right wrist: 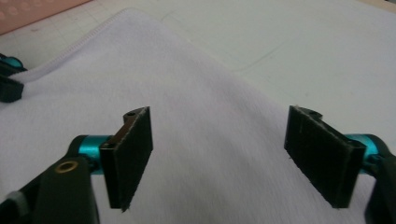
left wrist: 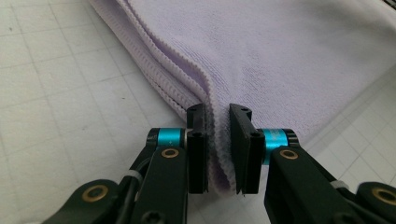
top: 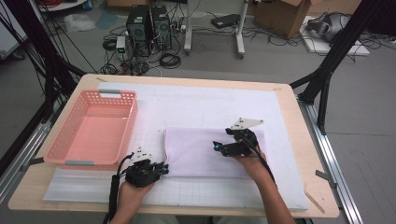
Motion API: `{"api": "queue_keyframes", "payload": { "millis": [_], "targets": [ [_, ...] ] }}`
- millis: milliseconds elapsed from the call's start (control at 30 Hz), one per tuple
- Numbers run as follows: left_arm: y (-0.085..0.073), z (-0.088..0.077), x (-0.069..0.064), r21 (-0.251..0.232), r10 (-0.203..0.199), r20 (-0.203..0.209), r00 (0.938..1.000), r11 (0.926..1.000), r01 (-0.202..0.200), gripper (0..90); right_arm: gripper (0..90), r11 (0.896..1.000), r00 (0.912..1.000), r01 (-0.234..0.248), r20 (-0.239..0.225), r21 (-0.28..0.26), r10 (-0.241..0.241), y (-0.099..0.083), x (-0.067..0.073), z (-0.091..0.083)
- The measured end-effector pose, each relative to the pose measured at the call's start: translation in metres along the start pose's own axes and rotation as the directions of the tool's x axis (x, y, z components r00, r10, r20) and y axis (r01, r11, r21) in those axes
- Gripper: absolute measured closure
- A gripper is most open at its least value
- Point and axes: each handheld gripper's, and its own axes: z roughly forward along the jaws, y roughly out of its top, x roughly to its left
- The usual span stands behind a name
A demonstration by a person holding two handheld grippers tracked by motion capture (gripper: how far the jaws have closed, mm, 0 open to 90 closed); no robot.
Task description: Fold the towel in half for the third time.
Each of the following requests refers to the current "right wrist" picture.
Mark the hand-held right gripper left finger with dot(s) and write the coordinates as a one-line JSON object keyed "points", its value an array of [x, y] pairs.
{"points": [[129, 158]]}

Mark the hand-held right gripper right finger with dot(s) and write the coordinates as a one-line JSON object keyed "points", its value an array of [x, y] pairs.
{"points": [[327, 158]]}

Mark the lavender towel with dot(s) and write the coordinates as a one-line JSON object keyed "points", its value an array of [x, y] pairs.
{"points": [[199, 93]]}

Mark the white grid mat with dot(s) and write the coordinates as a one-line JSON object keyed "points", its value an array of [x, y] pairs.
{"points": [[280, 31]]}

